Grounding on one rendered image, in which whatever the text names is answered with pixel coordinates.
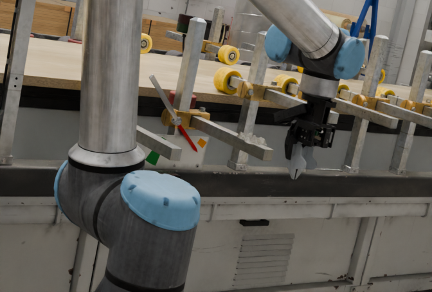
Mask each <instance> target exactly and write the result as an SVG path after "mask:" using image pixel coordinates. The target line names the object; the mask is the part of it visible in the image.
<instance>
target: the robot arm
mask: <svg viewBox="0 0 432 292"><path fill-rule="evenodd" d="M248 1H249V2H250V3H252V4H253V5H254V6H255V7H256V8H257V9H258V10H259V11H260V12H261V13H262V14H263V15H264V16H266V17H267V18H268V19H269V20H270V21H271V22H272V23H273V24H272V25H271V27H270V28H269V29H268V31H267V33H266V37H265V52H266V53H267V56H268V57H269V58H270V59H271V60H273V61H276V62H278V63H281V62H285V63H288V64H293V65H295V66H299V67H302V68H303V73H302V76H301V82H300V87H299V90H300V91H301V92H303V93H302V95H301V98H302V99H304V100H307V104H305V103H303V104H300V105H296V106H294V107H291V108H288V109H283V110H280V111H278V112H277V113H274V122H275V123H279V124H282V125H284V124H288V123H291V126H290V128H289V130H288V131H287V136H286V139H285V158H286V160H287V167H288V169H289V173H290V176H291V178H292V179H297V178H298V176H299V175H300V174H301V173H302V170H303V169H310V170H314V169H315V168H316V167H317V161H316V160H315V159H314V157H313V152H314V146H318V147H321V148H328V147H330V148H331V147H332V142H333V139H334V134H335V131H336V127H334V126H332V125H329V124H327V123H328V119H329V114H330V109H331V108H336V104H337V102H333V101H331V100H332V98H335V97H336V95H337V92H338V87H339V81H340V79H343V80H348V79H351V78H353V77H355V76H356V75H357V74H358V73H359V70H360V69H361V67H362V66H363V62H364V60H365V47H364V44H363V43H362V42H361V41H360V40H359V39H357V38H356V37H350V33H349V31H348V30H346V29H343V28H339V27H338V26H337V25H336V24H335V23H333V22H331V20H330V19H329V18H328V17H327V16H326V15H325V14H324V13H323V12H322V11H321V10H320V9H319V8H318V7H317V6H316V5H315V4H314V3H313V2H312V1H311V0H248ZM142 15H143V0H84V2H83V24H82V66H81V88H80V130H79V141H78V143H76V144H75V145H74V146H73V147H72V148H70V150H69V153H68V160H66V161H65V162H64V163H63V164H62V166H61V167H60V168H59V170H58V172H57V175H56V178H55V183H54V191H55V193H54V196H55V201H56V203H57V205H58V207H59V208H60V210H61V211H62V213H63V214H64V215H65V216H66V217H67V218H68V219H69V220H70V221H71V222H72V223H73V224H75V225H76V226H78V227H80V228H81V229H83V230H84V231H85V232H87V233H88V234H89V235H91V236H92V237H94V238H95V239H96V240H97V241H99V242H100V243H102V244H103V245H104V246H106V247H107V248H109V254H108V258H107V265H106V269H105V275H104V277H103V279H102V280H101V282H100V283H99V285H98V287H97V288H96V290H95V292H184V287H185V282H186V276H187V273H188V267H189V263H190V257H191V254H192V248H193V245H194V239H195V233H196V229H197V224H198V222H199V218H200V212H199V211H200V205H201V197H200V195H199V193H198V191H197V190H196V189H195V188H194V187H193V186H191V184H189V183H187V182H186V181H184V180H182V179H180V178H177V177H175V176H171V175H169V174H159V173H158V172H156V171H151V170H145V153H144V152H143V150H142V149H141V148H140V147H139V146H138V145H137V144H136V129H137V116H138V91H139V78H140V53H141V28H142ZM331 132H333V134H332V139H331V142H329V140H330V134H331ZM297 142H301V143H302V144H300V143H298V144H297Z"/></svg>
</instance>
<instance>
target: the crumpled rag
mask: <svg viewBox="0 0 432 292"><path fill-rule="evenodd" d="M237 137H238V139H241V140H242V139H243V140H244V141H245V142H247V143H249V144H255V145H260V144H264V145H267V144H266V141H265V139H264V138H262V137H259V138H257V137H256V136H255V135H253V132H251V133H249V134H245V133H243V132H240V133H239V134H238V135H237Z"/></svg>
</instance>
